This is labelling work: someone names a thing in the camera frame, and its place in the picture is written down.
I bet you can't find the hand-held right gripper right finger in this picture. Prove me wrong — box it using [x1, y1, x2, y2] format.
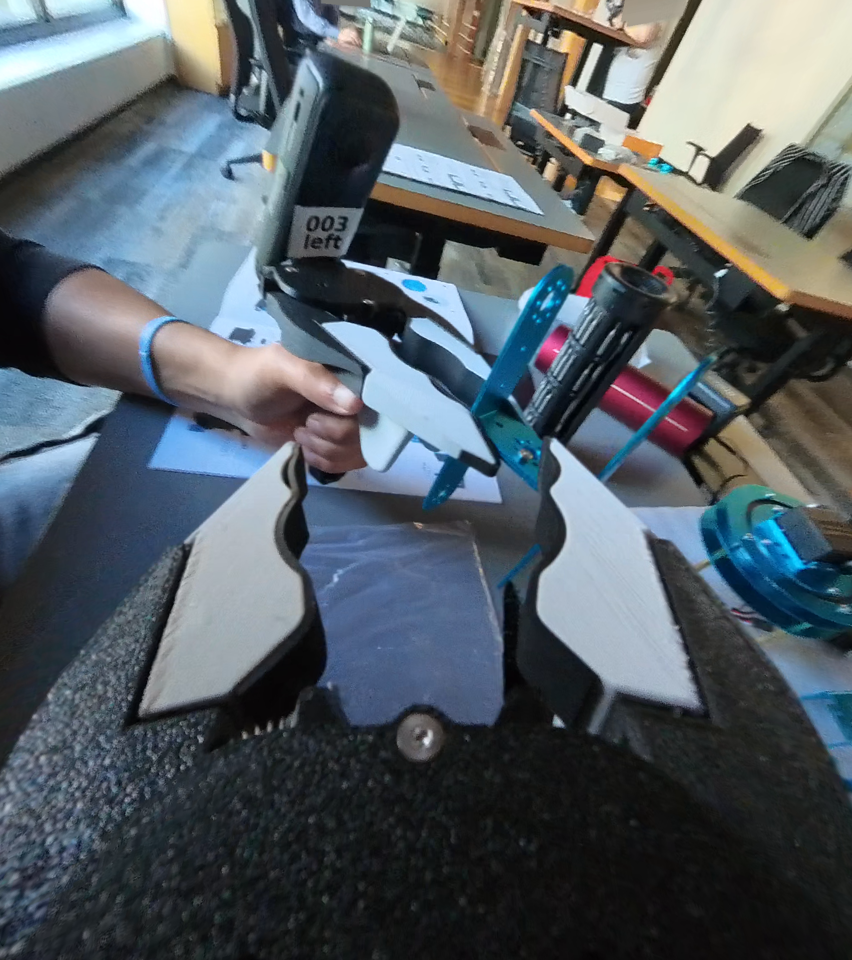
[504, 437, 704, 732]

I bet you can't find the person's left forearm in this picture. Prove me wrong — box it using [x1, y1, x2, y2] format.
[43, 266, 202, 421]

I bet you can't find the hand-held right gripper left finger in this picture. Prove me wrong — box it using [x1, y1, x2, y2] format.
[137, 441, 327, 721]

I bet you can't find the blue acrylic robot base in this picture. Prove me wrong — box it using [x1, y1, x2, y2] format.
[699, 486, 852, 642]

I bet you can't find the white instruction booklet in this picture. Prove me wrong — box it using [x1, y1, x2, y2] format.
[148, 255, 505, 504]

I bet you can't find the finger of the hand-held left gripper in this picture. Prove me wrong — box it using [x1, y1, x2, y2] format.
[319, 322, 503, 479]
[398, 317, 496, 421]

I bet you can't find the blue wristband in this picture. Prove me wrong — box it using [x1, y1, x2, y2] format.
[138, 315, 188, 410]

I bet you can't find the red bag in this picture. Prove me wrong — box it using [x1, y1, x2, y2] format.
[576, 255, 674, 295]

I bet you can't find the person's left hand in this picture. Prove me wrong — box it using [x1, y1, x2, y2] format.
[169, 341, 367, 483]

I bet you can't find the black office chair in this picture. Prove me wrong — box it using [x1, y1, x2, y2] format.
[219, 0, 292, 181]
[684, 123, 764, 192]
[508, 37, 569, 136]

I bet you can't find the black perforated cylinder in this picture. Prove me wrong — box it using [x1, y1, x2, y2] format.
[523, 262, 678, 444]

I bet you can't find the printed paper sheet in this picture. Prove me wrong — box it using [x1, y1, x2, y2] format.
[381, 142, 547, 217]

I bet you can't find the grey desk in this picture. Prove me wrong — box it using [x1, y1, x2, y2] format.
[0, 255, 712, 826]

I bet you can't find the white foam sheet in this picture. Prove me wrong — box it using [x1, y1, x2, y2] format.
[636, 506, 852, 960]

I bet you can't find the clear plastic bag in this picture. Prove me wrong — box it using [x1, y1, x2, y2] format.
[298, 519, 505, 727]

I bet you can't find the wooden edged desk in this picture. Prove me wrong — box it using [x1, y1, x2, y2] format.
[617, 161, 852, 339]
[531, 108, 663, 181]
[261, 45, 595, 256]

